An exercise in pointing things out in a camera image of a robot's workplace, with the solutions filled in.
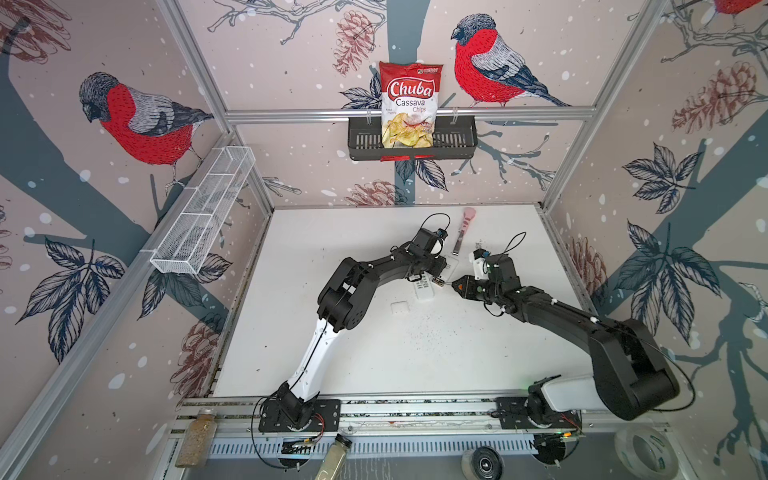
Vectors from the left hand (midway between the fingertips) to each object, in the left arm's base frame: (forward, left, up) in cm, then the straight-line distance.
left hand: (442, 264), depth 101 cm
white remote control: (-2, -2, -1) cm, 3 cm away
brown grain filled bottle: (-49, +63, +2) cm, 80 cm away
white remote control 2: (-9, +7, -1) cm, 11 cm away
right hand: (-12, -1, +5) cm, 13 cm away
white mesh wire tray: (-10, +69, +27) cm, 74 cm away
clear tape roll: (-52, -43, -4) cm, 68 cm away
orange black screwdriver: (-7, -1, -1) cm, 7 cm away
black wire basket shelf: (+27, -4, +31) cm, 42 cm away
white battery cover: (-15, +14, -2) cm, 21 cm away
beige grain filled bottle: (-54, +31, +1) cm, 63 cm away
